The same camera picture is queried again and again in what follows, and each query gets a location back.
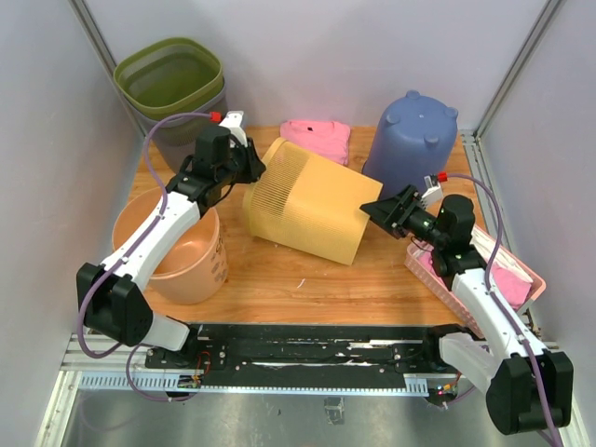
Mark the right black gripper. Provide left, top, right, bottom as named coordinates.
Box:
left=359, top=184, right=446, bottom=249

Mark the yellow slatted waste bin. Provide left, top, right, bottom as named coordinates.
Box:
left=243, top=138, right=382, bottom=265

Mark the large blue plastic bucket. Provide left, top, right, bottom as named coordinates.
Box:
left=362, top=90, right=458, bottom=198

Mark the peach cartoon plastic bucket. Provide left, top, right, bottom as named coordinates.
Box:
left=112, top=187, right=228, bottom=305

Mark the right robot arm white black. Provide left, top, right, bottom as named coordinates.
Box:
left=360, top=186, right=574, bottom=446

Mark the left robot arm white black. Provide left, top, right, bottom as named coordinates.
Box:
left=76, top=117, right=265, bottom=369

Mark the pink perforated basket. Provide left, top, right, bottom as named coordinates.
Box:
left=405, top=237, right=546, bottom=338

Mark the grey mesh waste bin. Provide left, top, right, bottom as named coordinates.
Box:
left=151, top=85, right=228, bottom=172

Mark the folded pink shirt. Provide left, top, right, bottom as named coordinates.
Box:
left=279, top=120, right=351, bottom=166

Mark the white cloth in basket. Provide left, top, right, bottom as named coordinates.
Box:
left=471, top=226, right=533, bottom=283

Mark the green mesh waste bin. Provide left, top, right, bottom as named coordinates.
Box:
left=113, top=37, right=224, bottom=120

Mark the pink towel in basket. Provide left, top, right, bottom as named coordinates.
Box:
left=418, top=251, right=532, bottom=311

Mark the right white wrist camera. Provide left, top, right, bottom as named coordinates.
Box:
left=421, top=174, right=443, bottom=209

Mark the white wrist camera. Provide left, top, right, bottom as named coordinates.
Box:
left=421, top=174, right=443, bottom=209
left=219, top=111, right=248, bottom=146

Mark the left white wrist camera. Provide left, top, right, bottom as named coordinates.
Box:
left=219, top=111, right=248, bottom=146

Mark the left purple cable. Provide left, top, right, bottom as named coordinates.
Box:
left=76, top=110, right=223, bottom=402

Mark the purple cable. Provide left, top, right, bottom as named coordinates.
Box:
left=435, top=170, right=564, bottom=447
left=76, top=110, right=223, bottom=402

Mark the right aluminium frame post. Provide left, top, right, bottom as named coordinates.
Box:
left=472, top=0, right=567, bottom=139

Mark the aluminium frame post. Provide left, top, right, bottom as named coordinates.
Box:
left=67, top=0, right=145, bottom=138
left=472, top=0, right=567, bottom=139

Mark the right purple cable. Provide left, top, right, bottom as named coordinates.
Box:
left=435, top=170, right=564, bottom=447

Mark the white slotted cable duct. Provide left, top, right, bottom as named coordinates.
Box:
left=78, top=372, right=429, bottom=398

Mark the left aluminium frame post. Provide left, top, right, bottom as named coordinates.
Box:
left=67, top=0, right=145, bottom=138

